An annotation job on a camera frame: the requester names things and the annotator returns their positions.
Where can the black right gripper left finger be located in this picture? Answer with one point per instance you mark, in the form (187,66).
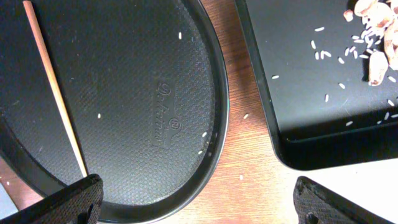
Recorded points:
(80,202)

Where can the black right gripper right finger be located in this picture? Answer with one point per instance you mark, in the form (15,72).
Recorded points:
(315,203)

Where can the rice and peanut shell scraps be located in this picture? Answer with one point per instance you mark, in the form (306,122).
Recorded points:
(353,83)

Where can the wooden chopstick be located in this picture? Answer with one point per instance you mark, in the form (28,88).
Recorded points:
(44,55)

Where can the round black tray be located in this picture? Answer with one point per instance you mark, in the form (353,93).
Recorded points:
(146,90)

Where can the rectangular black tray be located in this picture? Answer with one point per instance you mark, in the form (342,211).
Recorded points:
(278,47)

